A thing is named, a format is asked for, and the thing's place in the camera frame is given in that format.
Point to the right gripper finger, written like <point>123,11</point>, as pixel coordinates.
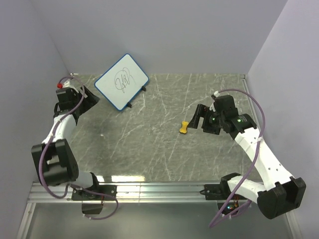
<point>199,112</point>
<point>192,123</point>

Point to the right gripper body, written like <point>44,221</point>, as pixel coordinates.
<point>212,123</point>

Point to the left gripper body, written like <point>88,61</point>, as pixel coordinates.
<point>82,96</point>

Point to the yellow bone-shaped eraser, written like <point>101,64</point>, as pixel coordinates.
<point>183,128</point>

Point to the blue framed whiteboard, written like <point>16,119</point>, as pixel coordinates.
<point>122,82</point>

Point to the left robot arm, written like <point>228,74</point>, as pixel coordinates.
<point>54,161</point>

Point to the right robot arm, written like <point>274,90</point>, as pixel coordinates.
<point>279,192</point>

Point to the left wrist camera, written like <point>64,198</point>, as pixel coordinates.
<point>68,96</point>

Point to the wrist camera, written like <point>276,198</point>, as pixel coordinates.
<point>68,96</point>
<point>224,102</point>

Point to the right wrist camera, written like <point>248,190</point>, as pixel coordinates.
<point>224,102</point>

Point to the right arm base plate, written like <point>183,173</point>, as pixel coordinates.
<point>214,192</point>

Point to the aluminium mounting rail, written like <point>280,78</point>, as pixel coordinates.
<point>140,192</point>

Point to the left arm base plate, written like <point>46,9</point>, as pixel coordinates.
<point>103,193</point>

